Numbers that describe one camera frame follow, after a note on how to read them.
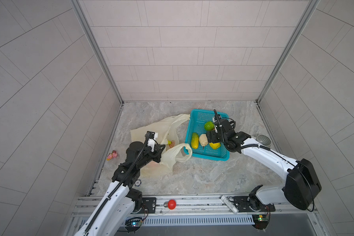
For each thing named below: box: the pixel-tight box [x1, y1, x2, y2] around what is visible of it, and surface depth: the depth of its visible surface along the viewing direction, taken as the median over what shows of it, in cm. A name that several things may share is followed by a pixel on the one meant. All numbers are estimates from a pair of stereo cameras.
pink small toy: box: [106, 149, 118, 161], surface depth 86 cm
